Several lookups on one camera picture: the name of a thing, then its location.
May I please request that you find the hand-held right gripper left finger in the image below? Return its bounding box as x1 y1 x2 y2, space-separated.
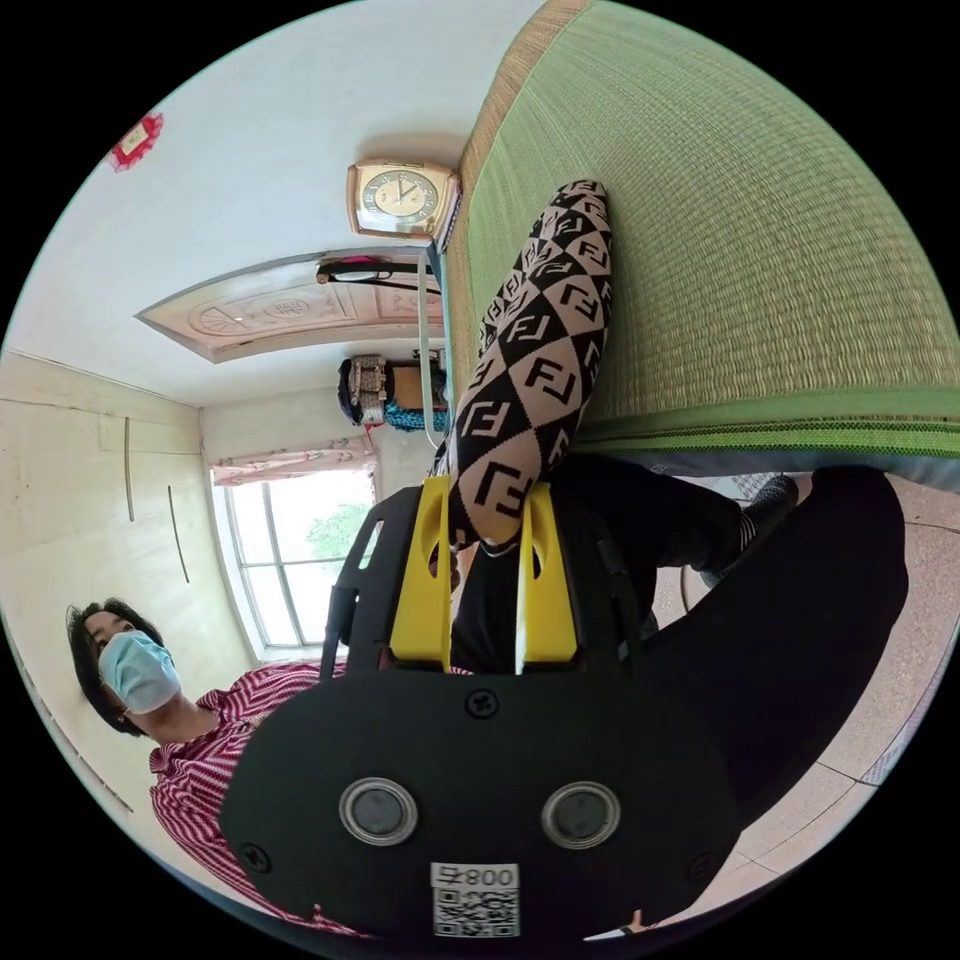
388 475 456 673

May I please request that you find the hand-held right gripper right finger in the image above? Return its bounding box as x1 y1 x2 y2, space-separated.
515 488 583 670

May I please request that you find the black brown plaid long sleeve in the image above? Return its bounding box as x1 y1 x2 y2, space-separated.
430 178 616 558

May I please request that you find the window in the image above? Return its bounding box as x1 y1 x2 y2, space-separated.
212 470 378 651

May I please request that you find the pink patterned curtain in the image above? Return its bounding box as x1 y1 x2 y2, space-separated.
209 437 378 489

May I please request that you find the rack with bags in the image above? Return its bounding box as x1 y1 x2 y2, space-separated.
336 353 453 435

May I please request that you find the person's body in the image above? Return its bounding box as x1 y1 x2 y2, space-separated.
65 454 913 940

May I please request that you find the carved wooden door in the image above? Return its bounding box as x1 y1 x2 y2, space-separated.
134 250 445 366

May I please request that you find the beige cupboard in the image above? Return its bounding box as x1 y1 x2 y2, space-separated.
0 350 220 815

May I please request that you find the bed with green woven mat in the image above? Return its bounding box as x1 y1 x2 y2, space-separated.
431 0 960 490

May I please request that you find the square gold wall clock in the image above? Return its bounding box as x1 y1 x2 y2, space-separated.
346 158 462 244

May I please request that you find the red wall ornament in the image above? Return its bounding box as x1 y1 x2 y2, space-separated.
110 112 166 173

